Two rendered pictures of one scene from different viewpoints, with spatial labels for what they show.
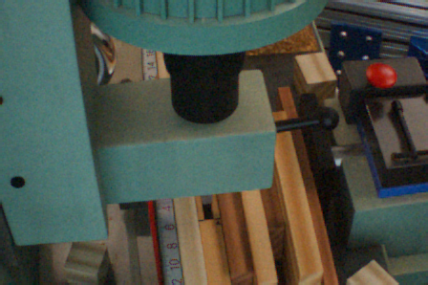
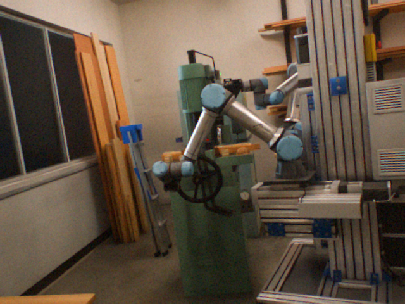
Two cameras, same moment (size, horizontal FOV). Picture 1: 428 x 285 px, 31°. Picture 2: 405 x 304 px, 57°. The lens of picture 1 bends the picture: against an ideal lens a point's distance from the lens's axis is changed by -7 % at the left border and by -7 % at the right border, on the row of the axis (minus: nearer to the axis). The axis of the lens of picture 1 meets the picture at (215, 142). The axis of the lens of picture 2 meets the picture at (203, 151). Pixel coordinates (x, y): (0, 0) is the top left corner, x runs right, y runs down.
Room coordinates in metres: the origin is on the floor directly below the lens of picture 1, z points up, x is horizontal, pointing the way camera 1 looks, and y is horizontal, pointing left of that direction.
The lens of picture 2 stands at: (1.05, -2.38, 1.20)
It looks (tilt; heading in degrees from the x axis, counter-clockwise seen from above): 6 degrees down; 104
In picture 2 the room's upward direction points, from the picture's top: 7 degrees counter-clockwise
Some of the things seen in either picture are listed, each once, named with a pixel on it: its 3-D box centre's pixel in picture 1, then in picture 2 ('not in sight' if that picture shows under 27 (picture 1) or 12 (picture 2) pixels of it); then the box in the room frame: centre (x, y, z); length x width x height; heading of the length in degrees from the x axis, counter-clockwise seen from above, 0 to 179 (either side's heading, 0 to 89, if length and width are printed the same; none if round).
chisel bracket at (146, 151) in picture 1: (181, 142); not in sight; (0.44, 0.03, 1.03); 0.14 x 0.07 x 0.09; 97
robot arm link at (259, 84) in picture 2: not in sight; (259, 85); (0.87, -0.06, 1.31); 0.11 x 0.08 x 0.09; 7
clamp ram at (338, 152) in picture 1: (344, 158); not in sight; (0.49, -0.12, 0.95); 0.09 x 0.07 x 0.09; 7
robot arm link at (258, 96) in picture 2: not in sight; (262, 100); (0.88, -0.07, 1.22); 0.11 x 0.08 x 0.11; 132
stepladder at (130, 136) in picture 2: not in sight; (146, 189); (-0.26, 0.62, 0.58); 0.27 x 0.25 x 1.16; 4
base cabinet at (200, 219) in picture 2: not in sight; (213, 228); (0.42, 0.13, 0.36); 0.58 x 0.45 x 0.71; 97
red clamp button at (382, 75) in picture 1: (381, 76); not in sight; (0.53, -0.15, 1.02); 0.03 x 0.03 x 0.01
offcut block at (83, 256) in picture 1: (87, 264); not in sight; (0.45, 0.14, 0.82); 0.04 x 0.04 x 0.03; 77
